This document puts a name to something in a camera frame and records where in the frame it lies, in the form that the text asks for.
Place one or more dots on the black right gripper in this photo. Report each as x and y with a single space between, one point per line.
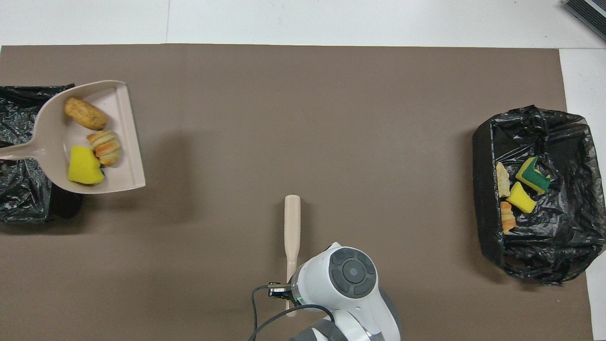
280 290

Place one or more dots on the beige hand brush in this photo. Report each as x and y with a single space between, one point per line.
292 222

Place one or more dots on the beige plastic dustpan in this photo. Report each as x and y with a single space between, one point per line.
128 156

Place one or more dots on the small striped croissant piece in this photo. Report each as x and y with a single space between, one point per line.
105 148

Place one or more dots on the yellow green sponge piece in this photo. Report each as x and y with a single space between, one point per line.
521 198
84 166
534 176

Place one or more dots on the long striped croissant piece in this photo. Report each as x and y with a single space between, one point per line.
508 218

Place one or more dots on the pale torn bread piece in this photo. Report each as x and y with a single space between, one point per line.
503 180

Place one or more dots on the brown oval bread roll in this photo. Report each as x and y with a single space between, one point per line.
85 113

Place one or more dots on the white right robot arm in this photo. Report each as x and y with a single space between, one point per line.
350 284

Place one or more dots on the black bag-lined bin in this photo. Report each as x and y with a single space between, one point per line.
544 246
23 199

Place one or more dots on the brown table mat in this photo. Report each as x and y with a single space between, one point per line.
284 118

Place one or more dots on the grey ribbed box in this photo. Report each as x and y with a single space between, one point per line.
587 14

